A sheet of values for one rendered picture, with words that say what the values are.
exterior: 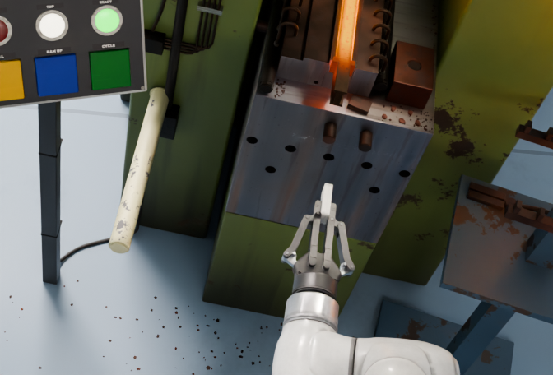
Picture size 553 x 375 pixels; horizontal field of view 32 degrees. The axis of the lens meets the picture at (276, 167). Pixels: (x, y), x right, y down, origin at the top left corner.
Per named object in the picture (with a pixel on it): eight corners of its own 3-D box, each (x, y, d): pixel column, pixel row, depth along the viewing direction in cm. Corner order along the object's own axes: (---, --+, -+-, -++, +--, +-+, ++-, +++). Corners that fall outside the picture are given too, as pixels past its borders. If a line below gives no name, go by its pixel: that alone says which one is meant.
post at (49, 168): (56, 284, 264) (55, 6, 178) (42, 282, 264) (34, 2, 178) (60, 272, 266) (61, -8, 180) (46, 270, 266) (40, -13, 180)
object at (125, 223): (130, 257, 206) (131, 245, 201) (105, 252, 205) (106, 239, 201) (170, 104, 232) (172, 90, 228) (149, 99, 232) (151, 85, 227)
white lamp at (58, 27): (62, 42, 175) (62, 25, 171) (37, 36, 174) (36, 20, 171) (67, 30, 177) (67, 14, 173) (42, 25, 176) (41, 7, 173)
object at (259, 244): (332, 329, 272) (376, 244, 234) (202, 302, 269) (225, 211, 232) (350, 173, 305) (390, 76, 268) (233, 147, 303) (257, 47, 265)
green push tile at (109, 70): (132, 86, 184) (129, 49, 180) (92, 91, 181) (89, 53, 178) (130, 83, 185) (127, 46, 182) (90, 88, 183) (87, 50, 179)
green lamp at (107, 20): (117, 37, 178) (118, 20, 175) (91, 31, 178) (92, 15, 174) (120, 25, 180) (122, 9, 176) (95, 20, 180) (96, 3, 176)
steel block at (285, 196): (377, 244, 234) (434, 134, 199) (225, 211, 232) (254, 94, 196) (390, 76, 268) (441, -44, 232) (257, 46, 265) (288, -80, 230)
